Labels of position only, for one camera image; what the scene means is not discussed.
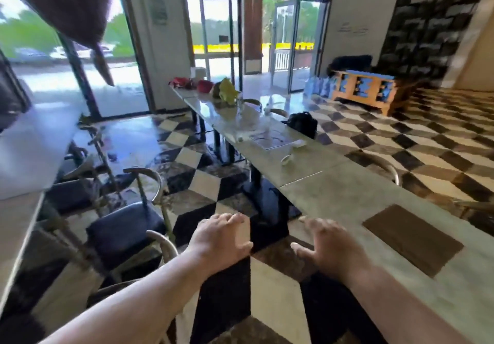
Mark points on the person's right hand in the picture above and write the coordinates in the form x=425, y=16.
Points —
x=334, y=253

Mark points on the person's left hand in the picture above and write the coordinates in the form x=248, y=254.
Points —
x=218, y=245

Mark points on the person's left thumb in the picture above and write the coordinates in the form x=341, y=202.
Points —
x=241, y=249

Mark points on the person's right thumb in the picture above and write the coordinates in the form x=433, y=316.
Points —
x=301, y=250

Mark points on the person's left forearm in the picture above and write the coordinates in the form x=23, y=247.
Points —
x=139, y=303

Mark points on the person's right forearm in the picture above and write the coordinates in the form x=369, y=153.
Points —
x=401, y=311

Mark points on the metal chair with curved back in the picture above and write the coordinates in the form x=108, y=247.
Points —
x=252, y=102
x=278, y=112
x=386, y=166
x=164, y=245

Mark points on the small white cup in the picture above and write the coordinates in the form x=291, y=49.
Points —
x=286, y=159

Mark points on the white crumpled tissue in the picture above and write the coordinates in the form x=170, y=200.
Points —
x=299, y=143

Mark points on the brown rectangular placemat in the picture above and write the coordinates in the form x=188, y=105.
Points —
x=413, y=239

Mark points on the metal chair with dark cushion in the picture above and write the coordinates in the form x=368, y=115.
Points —
x=123, y=230
x=83, y=189

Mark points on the black backpack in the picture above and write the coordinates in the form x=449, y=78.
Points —
x=303, y=124

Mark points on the yellow-green plastic bag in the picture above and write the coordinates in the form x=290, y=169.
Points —
x=228, y=91

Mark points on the pack of water bottles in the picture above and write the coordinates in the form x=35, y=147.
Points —
x=319, y=86

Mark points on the red bowl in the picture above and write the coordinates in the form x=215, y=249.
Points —
x=205, y=86

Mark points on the wooden bench with blue panels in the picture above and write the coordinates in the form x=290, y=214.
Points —
x=366, y=89

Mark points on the red cloth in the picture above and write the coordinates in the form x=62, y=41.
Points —
x=181, y=82

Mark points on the white paper roll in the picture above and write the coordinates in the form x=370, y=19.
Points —
x=200, y=73

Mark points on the black bag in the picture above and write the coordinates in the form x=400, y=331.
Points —
x=351, y=65

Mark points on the glass entrance door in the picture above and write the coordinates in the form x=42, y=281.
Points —
x=283, y=45

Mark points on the brown curtain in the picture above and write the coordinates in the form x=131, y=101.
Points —
x=73, y=12

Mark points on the black table pedestal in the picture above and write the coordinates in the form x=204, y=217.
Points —
x=270, y=205

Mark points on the green wall sign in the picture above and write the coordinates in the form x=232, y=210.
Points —
x=158, y=11

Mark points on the black wall hanging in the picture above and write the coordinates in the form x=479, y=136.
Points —
x=432, y=31

